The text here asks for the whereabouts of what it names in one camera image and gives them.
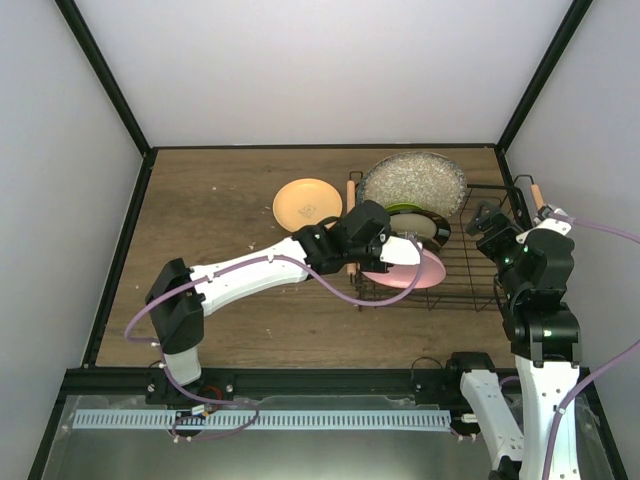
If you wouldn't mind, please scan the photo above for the pink plate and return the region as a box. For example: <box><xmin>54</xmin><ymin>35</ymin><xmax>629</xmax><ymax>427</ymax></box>
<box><xmin>363</xmin><ymin>250</ymin><xmax>446</xmax><ymax>289</ymax></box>

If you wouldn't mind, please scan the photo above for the orange plate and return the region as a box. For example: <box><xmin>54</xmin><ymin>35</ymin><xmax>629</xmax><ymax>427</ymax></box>
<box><xmin>272</xmin><ymin>178</ymin><xmax>343</xmax><ymax>232</ymax></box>

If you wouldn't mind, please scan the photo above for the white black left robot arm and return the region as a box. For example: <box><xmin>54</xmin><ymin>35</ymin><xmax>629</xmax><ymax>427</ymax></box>
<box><xmin>145</xmin><ymin>200</ymin><xmax>391</xmax><ymax>404</ymax></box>

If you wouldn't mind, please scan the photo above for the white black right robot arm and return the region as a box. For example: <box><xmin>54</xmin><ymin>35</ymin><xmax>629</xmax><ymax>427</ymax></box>
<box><xmin>444</xmin><ymin>202</ymin><xmax>582</xmax><ymax>479</ymax></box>

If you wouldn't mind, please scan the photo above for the green plate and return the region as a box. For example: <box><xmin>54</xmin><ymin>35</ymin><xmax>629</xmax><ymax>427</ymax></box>
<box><xmin>386</xmin><ymin>202</ymin><xmax>425</xmax><ymax>214</ymax></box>

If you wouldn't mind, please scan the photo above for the glossy black plate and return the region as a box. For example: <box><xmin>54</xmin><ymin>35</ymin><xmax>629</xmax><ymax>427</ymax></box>
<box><xmin>399</xmin><ymin>210</ymin><xmax>452</xmax><ymax>253</ymax></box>

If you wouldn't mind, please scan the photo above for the speckled grey large plate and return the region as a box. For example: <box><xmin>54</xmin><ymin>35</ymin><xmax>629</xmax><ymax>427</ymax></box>
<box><xmin>356</xmin><ymin>151</ymin><xmax>467</xmax><ymax>218</ymax></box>

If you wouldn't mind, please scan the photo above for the left wooden rack handle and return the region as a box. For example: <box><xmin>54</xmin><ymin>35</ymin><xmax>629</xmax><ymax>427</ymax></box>
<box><xmin>346</xmin><ymin>180</ymin><xmax>358</xmax><ymax>277</ymax></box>

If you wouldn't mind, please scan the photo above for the wooden rack handle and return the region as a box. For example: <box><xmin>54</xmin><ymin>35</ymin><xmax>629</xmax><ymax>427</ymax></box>
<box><xmin>530</xmin><ymin>183</ymin><xmax>546</xmax><ymax>211</ymax></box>
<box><xmin>346</xmin><ymin>180</ymin><xmax>358</xmax><ymax>277</ymax></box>

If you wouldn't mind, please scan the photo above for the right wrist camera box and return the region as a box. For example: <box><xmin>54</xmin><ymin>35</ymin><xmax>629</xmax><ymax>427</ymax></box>
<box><xmin>534</xmin><ymin>204</ymin><xmax>575</xmax><ymax>236</ymax></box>

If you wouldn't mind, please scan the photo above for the right wooden rack handle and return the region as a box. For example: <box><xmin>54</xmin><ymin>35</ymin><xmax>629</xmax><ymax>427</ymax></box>
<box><xmin>530</xmin><ymin>183</ymin><xmax>546</xmax><ymax>211</ymax></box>

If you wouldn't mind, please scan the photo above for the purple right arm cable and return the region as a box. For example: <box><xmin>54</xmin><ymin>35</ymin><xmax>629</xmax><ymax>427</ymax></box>
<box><xmin>544</xmin><ymin>212</ymin><xmax>640</xmax><ymax>480</ymax></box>

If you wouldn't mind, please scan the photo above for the black wire dish rack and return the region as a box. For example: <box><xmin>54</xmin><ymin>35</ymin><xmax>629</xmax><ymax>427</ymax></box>
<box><xmin>348</xmin><ymin>171</ymin><xmax>536</xmax><ymax>312</ymax></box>

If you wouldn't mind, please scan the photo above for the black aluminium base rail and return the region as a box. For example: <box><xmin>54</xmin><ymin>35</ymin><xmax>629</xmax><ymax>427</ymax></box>
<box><xmin>59</xmin><ymin>367</ymin><xmax>466</xmax><ymax>407</ymax></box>

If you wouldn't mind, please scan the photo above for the black cage frame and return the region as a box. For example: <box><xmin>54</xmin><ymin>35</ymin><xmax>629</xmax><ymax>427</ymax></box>
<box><xmin>27</xmin><ymin>0</ymin><xmax>631</xmax><ymax>480</ymax></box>

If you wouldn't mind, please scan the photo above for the white slotted cable duct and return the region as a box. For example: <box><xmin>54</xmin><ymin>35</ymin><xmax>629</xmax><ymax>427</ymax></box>
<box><xmin>72</xmin><ymin>409</ymin><xmax>451</xmax><ymax>432</ymax></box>

